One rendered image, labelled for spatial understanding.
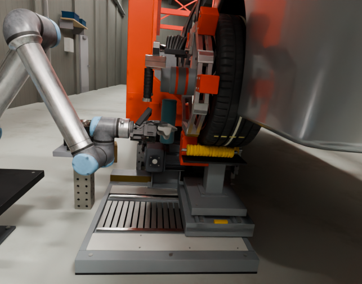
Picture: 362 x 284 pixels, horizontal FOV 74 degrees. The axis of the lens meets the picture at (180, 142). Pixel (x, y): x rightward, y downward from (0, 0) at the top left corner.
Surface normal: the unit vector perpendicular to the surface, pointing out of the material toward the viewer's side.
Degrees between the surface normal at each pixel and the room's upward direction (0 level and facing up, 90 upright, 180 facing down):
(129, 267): 90
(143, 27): 90
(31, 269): 0
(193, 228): 90
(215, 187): 90
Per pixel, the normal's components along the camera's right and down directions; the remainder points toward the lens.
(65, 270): 0.08, -0.96
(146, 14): 0.09, 0.26
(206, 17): 0.03, 0.77
